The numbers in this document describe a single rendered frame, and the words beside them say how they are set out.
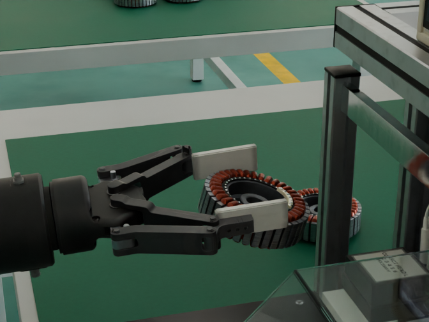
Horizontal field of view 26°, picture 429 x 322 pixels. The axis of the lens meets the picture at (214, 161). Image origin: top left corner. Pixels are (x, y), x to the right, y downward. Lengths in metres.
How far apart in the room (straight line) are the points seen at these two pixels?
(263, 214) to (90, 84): 3.30
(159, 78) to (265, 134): 2.59
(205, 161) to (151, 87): 3.12
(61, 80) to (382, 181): 2.89
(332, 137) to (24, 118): 0.84
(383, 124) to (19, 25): 1.52
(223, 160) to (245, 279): 0.25
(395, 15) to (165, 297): 0.44
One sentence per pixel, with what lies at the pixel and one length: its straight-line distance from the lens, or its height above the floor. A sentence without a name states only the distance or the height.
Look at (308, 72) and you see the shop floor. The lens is 4.29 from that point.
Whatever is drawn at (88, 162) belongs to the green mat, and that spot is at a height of 0.75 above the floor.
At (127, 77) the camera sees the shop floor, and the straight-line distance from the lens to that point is 4.22.
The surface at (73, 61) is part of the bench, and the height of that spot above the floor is 0.72.
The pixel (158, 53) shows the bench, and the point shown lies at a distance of 2.17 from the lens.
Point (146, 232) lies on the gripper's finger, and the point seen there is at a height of 0.96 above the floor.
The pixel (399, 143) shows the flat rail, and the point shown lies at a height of 1.03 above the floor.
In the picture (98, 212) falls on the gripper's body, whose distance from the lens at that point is 0.90.
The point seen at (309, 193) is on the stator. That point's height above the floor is 0.79.
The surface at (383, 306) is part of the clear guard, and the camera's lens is 0.57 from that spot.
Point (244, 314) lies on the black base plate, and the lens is 1.09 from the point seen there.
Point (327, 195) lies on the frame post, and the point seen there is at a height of 0.91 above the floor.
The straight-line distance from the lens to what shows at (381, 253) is 0.92.
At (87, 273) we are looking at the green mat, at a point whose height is 0.75.
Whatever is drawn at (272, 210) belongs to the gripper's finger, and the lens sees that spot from 0.89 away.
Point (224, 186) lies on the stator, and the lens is 0.94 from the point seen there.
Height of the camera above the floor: 1.37
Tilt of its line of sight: 24 degrees down
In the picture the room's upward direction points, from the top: straight up
